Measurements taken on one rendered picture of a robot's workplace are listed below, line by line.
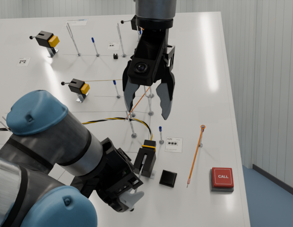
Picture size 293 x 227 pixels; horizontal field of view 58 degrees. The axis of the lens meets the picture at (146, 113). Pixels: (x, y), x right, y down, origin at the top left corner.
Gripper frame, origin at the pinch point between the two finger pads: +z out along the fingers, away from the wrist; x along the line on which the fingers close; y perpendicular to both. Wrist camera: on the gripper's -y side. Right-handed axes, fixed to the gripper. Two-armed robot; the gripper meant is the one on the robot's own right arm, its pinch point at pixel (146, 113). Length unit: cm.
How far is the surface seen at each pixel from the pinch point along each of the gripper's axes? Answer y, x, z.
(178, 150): 11.9, -6.7, 17.5
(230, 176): 5.6, -21.3, 16.7
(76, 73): 30.7, 37.0, 8.8
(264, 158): 308, -102, 230
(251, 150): 337, -86, 242
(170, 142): 13.7, -3.8, 16.7
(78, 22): 56, 50, -3
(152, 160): 0.6, -2.2, 13.5
